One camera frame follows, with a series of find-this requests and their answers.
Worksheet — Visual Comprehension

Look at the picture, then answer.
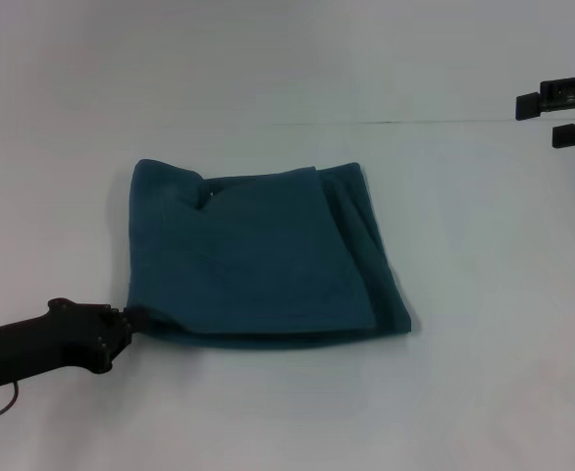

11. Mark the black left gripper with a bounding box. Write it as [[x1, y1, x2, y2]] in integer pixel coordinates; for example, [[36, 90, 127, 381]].
[[0, 296, 147, 389]]

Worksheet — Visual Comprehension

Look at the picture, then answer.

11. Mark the blue shirt with FREE print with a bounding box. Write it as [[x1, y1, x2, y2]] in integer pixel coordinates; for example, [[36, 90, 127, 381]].
[[125, 157, 413, 352]]

